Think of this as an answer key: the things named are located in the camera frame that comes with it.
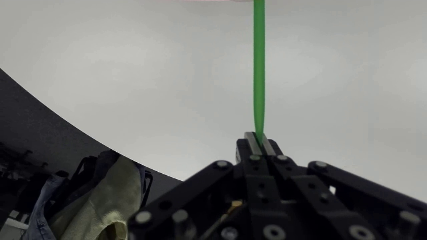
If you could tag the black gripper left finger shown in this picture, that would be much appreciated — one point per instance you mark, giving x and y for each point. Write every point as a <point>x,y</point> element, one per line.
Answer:
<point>246,149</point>

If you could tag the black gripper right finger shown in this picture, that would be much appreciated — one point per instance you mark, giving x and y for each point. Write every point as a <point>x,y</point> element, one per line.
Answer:
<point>269,151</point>

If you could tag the green plastic straw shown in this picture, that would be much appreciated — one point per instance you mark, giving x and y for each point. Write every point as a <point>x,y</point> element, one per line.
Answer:
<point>258,66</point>

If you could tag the cream jacket on chair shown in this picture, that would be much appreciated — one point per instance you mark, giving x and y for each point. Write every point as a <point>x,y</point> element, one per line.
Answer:
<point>101,214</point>

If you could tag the black office chair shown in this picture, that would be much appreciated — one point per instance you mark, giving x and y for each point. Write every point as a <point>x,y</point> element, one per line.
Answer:
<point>88,174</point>

